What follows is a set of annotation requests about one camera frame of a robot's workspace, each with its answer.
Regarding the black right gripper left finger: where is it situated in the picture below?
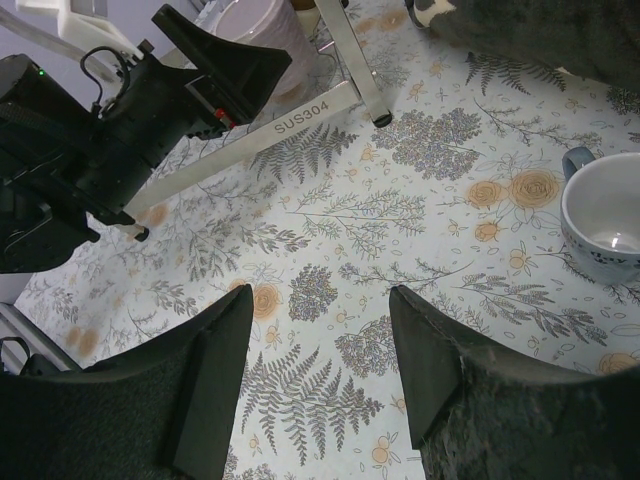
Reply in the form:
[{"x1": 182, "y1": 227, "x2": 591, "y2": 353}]
[{"x1": 1, "y1": 285, "x2": 254, "y2": 479}]

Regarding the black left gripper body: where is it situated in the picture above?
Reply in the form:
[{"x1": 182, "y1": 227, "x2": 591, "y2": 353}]
[{"x1": 0, "y1": 42, "x2": 236, "y2": 226}]

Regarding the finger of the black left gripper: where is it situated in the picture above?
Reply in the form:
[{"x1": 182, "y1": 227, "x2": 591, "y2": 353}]
[{"x1": 152, "y1": 4, "x2": 292, "y2": 125}]

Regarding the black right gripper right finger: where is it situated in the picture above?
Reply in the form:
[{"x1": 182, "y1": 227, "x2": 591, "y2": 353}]
[{"x1": 389, "y1": 286, "x2": 639, "y2": 479}]

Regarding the pink ribbed ceramic mug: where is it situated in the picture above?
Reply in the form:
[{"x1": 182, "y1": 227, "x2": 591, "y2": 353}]
[{"x1": 212, "y1": 0, "x2": 319, "y2": 104}]

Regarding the steel two-tier dish rack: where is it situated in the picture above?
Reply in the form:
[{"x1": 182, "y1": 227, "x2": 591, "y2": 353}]
[{"x1": 0, "y1": 0, "x2": 394, "y2": 244}]

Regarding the blue textured square mug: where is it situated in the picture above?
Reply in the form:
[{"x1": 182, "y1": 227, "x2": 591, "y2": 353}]
[{"x1": 560, "y1": 147, "x2": 639, "y2": 285}]

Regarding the floral patterned table mat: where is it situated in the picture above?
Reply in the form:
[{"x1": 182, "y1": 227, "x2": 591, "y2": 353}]
[{"x1": 17, "y1": 1, "x2": 639, "y2": 479}]

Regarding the black floral plush pillow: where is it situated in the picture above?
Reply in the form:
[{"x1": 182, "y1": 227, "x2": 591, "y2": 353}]
[{"x1": 405, "y1": 0, "x2": 639, "y2": 92}]

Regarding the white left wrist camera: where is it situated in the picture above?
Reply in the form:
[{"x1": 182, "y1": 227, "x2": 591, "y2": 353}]
[{"x1": 15, "y1": 0, "x2": 144, "y2": 60}]

